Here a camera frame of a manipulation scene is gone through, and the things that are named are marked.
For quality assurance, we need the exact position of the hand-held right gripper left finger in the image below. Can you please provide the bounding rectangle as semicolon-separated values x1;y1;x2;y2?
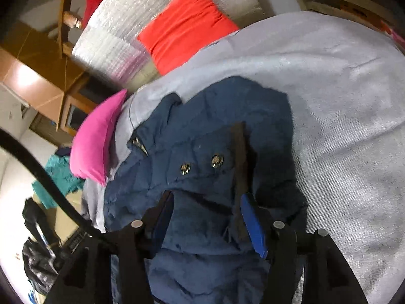
44;190;175;304

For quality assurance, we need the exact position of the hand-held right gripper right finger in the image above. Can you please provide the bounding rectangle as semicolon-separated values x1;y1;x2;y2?
240;193;369;304

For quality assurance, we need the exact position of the navy blue puffer jacket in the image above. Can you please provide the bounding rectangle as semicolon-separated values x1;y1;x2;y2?
103;76;309;304

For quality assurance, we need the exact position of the pink pillow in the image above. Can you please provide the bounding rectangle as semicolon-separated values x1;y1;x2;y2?
70;89;128;187

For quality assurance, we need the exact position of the cream sofa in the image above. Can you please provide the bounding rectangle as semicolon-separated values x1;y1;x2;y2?
33;193;84;244

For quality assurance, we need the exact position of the teal cloth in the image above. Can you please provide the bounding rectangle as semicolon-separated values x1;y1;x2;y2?
32;154;86;210

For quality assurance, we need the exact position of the black garment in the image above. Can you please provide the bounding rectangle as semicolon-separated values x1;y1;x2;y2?
22;198;62;244

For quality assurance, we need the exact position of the wooden glass-front cabinet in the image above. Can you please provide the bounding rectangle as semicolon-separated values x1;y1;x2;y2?
55;73;117;134

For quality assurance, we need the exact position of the shiny black jacket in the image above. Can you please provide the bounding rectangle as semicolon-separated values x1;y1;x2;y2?
22;236;75;295

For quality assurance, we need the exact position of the grey blanket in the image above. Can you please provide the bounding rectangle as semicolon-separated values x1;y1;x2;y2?
80;11;405;304

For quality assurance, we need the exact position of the silver foil insulation mat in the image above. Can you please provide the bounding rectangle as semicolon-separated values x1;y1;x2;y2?
72;0;268;89

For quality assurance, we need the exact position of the red orange pillow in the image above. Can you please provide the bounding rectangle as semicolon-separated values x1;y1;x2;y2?
137;0;240;76

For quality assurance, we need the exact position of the wooden pillar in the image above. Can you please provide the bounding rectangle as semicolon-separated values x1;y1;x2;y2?
0;22;89;111

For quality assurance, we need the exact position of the wooden stair railing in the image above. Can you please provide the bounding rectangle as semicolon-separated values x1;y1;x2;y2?
58;0;94;59

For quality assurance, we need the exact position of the black cable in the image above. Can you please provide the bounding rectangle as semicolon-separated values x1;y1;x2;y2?
0;129;110;239

